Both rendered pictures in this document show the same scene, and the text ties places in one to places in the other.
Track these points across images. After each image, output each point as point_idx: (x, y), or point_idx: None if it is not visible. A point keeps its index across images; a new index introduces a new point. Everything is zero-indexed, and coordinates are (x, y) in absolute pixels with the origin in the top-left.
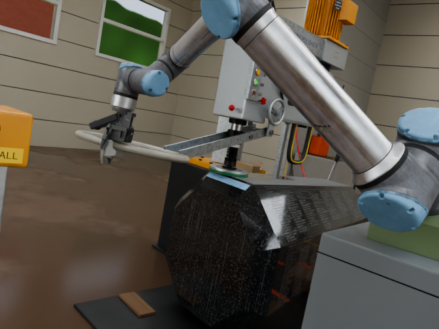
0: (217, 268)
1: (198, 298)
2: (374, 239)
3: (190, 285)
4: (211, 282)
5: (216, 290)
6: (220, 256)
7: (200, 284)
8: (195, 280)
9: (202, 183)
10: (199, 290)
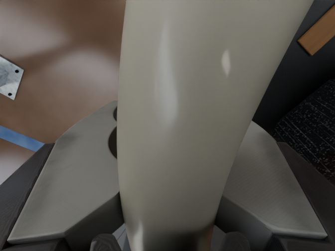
0: (317, 157)
1: (308, 114)
2: None
3: (332, 103)
4: (309, 140)
5: (297, 144)
6: (327, 169)
7: (320, 121)
8: (332, 113)
9: None
10: (316, 117)
